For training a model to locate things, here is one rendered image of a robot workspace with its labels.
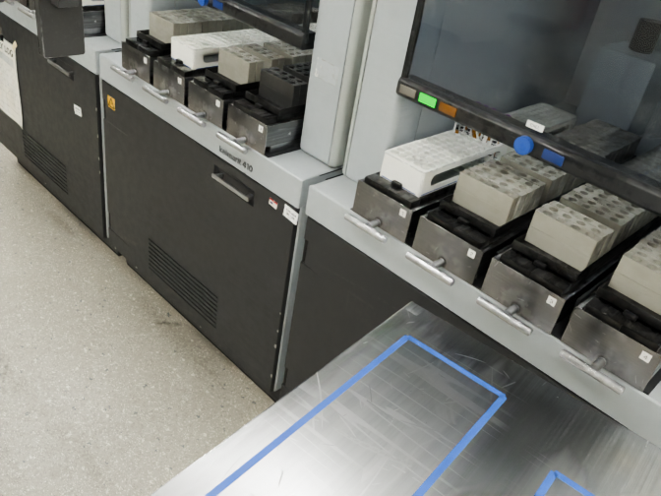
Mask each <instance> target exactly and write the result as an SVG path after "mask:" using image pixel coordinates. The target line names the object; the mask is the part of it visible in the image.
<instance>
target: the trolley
mask: <svg viewBox="0 0 661 496"><path fill-rule="evenodd" d="M150 496H661V448H659V447H658V446H656V445H654V444H652V443H651V442H649V441H647V440H646V439H644V438H642V437H641V436H639V435H637V434H636V433H634V432H632V431H630V430H629V429H628V428H626V427H625V426H623V425H621V424H620V423H618V422H616V421H615V420H613V419H611V418H609V417H608V416H606V415H604V414H603V413H601V412H599V411H598V410H596V409H594V408H593V407H591V406H589V405H587V404H586V403H583V402H582V401H580V400H578V399H577V398H575V397H573V396H572V395H570V394H568V393H566V392H565V391H563V390H561V389H560V388H558V387H556V386H555V385H553V384H551V383H550V382H548V381H546V380H544V379H543V378H541V377H539V376H538V375H536V374H534V373H533V372H531V371H529V370H528V369H526V368H524V367H523V366H521V365H519V364H517V363H516V362H514V361H512V360H511V359H509V358H507V357H506V356H504V355H502V354H501V353H499V352H497V351H495V350H494V349H492V348H491V347H489V346H488V345H486V344H485V343H483V342H481V341H479V340H477V339H475V338H474V337H472V336H470V335H469V334H467V333H465V332H464V331H462V330H460V329H459V328H457V327H455V326H453V325H452V324H450V323H448V322H447V321H445V320H443V319H442V318H440V317H438V316H437V315H435V314H433V313H431V312H430V311H428V310H426V309H425V308H423V307H421V306H420V305H418V304H416V303H415V302H413V301H411V302H409V303H408V304H407V305H405V306H404V307H403V308H401V309H400V310H399V311H397V312H396V313H395V314H393V315H392V316H391V317H389V318H388V319H386V320H385V321H384V322H383V323H382V324H381V325H379V326H378V327H377V328H375V329H374V330H373V331H371V332H370V333H369V334H367V335H366V336H365V337H363V338H362V339H360V340H359V341H357V342H356V343H355V344H353V345H352V346H351V347H349V348H348V349H347V350H345V351H344V352H343V353H341V354H340V355H339V356H337V357H336V358H334V359H333V360H332V361H330V362H329V363H328V364H326V365H325V366H324V367H322V368H321V369H320V370H318V371H317V372H316V373H314V374H313V375H312V376H310V377H309V378H308V379H306V380H305V381H303V382H302V383H301V384H299V385H298V386H297V387H295V388H294V389H293V390H291V391H290V392H289V393H287V394H286V395H285V396H283V397H282V398H281V399H279V400H278V401H276V402H275V403H273V404H272V405H271V406H269V407H268V408H267V409H265V410H264V411H263V412H261V413H260V414H259V415H257V416H256V417H255V418H253V419H252V420H250V421H249V422H248V423H246V424H245V425H244V426H242V427H241V428H240V429H238V430H237V431H236V432H234V433H233V434H232V435H230V436H229V437H228V438H226V439H225V440H223V441H222V442H221V443H219V444H218V445H217V446H215V447H214V448H213V449H211V450H210V451H209V452H207V453H206V454H205V455H203V456H202V457H201V458H199V459H198V460H197V461H195V462H194V463H192V464H191V465H189V466H188V467H187V468H185V469H184V470H183V471H181V472H180V473H179V474H177V475H176V476H175V477H173V478H172V479H171V480H169V481H168V482H166V483H165V484H164V485H162V486H161V487H160V488H158V489H157V490H156V491H154V492H153V493H152V494H151V495H150Z"/></svg>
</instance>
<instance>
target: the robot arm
mask: <svg viewBox="0 0 661 496"><path fill-rule="evenodd" d="M34 8H35V17H36V27H37V37H38V47H39V54H40V55H41V56H43V57H44V58H55V57H64V56H73V55H82V54H85V52H86V51H85V34H84V17H83V1H82V0H34Z"/></svg>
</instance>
